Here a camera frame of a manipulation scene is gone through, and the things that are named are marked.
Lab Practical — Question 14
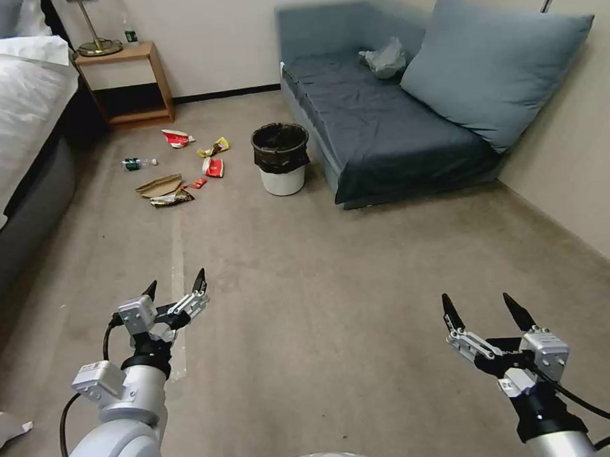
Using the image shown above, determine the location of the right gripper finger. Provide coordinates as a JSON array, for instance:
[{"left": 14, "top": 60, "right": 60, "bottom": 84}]
[
  {"left": 441, "top": 291, "right": 496, "bottom": 365},
  {"left": 502, "top": 291, "right": 545, "bottom": 337}
]

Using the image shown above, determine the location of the white trash can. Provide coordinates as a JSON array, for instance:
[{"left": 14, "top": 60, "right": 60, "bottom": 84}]
[{"left": 250, "top": 122, "right": 313, "bottom": 198}]

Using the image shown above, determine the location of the dark brown snack bag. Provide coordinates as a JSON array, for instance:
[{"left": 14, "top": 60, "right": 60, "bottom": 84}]
[{"left": 149, "top": 188, "right": 197, "bottom": 209}]

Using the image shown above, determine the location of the brown cardboard piece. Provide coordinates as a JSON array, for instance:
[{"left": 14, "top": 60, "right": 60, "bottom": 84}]
[{"left": 134, "top": 173, "right": 185, "bottom": 200}]

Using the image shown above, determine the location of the empty bottle green label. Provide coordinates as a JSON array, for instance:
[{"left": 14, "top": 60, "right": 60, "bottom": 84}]
[{"left": 121, "top": 155, "right": 160, "bottom": 172}]

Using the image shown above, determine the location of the red white carton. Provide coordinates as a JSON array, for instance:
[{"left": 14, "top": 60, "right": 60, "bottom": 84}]
[{"left": 200, "top": 157, "right": 227, "bottom": 179}]

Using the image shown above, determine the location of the grey bed base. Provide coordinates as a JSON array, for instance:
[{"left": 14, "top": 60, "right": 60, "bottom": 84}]
[{"left": 0, "top": 135, "right": 85, "bottom": 316}]

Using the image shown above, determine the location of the red white crumpled wrapper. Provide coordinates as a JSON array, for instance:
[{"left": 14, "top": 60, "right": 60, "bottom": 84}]
[{"left": 161, "top": 128, "right": 197, "bottom": 151}]

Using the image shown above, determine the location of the yellow snack wrapper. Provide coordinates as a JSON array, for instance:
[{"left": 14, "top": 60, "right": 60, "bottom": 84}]
[{"left": 196, "top": 135, "right": 231, "bottom": 159}]

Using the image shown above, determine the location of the black bin liner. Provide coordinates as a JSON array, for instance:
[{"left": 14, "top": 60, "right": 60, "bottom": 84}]
[{"left": 250, "top": 122, "right": 312, "bottom": 176}]

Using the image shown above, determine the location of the black baseboard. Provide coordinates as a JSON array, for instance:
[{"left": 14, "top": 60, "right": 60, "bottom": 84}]
[{"left": 171, "top": 85, "right": 282, "bottom": 106}]

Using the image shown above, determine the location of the blue grey sofa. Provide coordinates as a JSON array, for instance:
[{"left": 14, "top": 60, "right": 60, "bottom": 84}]
[{"left": 274, "top": 0, "right": 510, "bottom": 213}]

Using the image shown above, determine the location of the white bed duvet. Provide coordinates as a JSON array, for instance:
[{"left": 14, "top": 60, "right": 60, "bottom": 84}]
[{"left": 0, "top": 35, "right": 86, "bottom": 246}]

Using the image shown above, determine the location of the wooden nightstand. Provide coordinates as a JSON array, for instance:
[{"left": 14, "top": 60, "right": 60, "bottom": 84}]
[{"left": 73, "top": 40, "right": 177, "bottom": 129}]

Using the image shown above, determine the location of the large blue cushion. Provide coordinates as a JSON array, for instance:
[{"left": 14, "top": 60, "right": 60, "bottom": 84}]
[{"left": 397, "top": 0, "right": 601, "bottom": 159}]

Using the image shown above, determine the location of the brass table lamp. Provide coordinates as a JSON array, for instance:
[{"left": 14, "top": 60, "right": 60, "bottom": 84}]
[{"left": 66, "top": 0, "right": 124, "bottom": 58}]

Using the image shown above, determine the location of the clear bottle green label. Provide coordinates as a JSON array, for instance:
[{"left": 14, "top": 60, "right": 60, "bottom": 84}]
[{"left": 122, "top": 13, "right": 141, "bottom": 47}]

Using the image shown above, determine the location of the black headboard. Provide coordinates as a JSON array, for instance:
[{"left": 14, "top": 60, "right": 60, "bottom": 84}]
[{"left": 44, "top": 0, "right": 111, "bottom": 136}]

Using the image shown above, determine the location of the crumpled grey plastic bag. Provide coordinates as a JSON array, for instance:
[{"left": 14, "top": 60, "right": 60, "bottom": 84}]
[{"left": 357, "top": 35, "right": 409, "bottom": 81}]

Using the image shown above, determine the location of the white bed pillow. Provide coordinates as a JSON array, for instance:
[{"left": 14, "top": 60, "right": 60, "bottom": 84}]
[{"left": 0, "top": 0, "right": 54, "bottom": 43}]

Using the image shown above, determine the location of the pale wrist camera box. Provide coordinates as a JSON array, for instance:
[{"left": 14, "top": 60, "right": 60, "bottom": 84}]
[
  {"left": 117, "top": 295, "right": 159, "bottom": 337},
  {"left": 518, "top": 328, "right": 572, "bottom": 382}
]

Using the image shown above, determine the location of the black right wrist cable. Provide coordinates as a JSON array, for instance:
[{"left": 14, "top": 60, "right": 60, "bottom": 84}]
[{"left": 539, "top": 370, "right": 610, "bottom": 434}]

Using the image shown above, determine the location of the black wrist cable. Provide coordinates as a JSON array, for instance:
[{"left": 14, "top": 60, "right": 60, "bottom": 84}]
[
  {"left": 55, "top": 314, "right": 129, "bottom": 457},
  {"left": 539, "top": 370, "right": 610, "bottom": 434}
]

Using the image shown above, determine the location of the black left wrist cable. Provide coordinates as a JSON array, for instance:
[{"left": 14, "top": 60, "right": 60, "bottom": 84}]
[{"left": 55, "top": 314, "right": 129, "bottom": 457}]

